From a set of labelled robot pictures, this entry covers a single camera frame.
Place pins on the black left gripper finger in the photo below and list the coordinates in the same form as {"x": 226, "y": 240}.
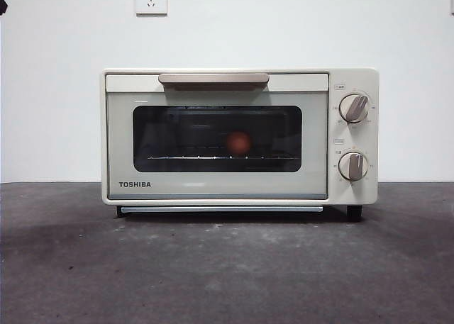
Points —
{"x": 3, "y": 5}

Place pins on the brown egg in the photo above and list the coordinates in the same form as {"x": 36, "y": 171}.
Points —
{"x": 238, "y": 142}

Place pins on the oven door with glass window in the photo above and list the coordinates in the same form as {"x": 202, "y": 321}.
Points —
{"x": 213, "y": 185}

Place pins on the cream oven knob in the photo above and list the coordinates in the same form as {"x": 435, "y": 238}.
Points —
{"x": 345, "y": 166}
{"x": 348, "y": 107}

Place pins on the cream Toshiba toaster oven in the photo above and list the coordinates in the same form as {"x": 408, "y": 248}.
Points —
{"x": 372, "y": 139}

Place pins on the black oven foot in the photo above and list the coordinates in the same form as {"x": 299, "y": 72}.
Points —
{"x": 354, "y": 212}
{"x": 118, "y": 212}

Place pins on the silver crumb tray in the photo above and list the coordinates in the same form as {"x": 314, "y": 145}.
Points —
{"x": 195, "y": 209}

